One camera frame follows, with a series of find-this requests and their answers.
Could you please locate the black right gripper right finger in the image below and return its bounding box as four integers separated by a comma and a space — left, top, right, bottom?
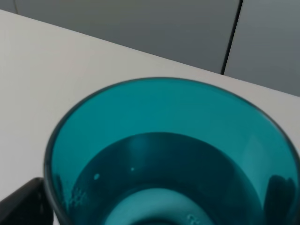
266, 175, 295, 225

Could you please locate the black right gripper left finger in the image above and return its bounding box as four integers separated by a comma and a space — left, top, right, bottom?
0, 178, 54, 225

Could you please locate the teal transparent plastic cup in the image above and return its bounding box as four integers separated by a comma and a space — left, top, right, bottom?
44, 77, 300, 225

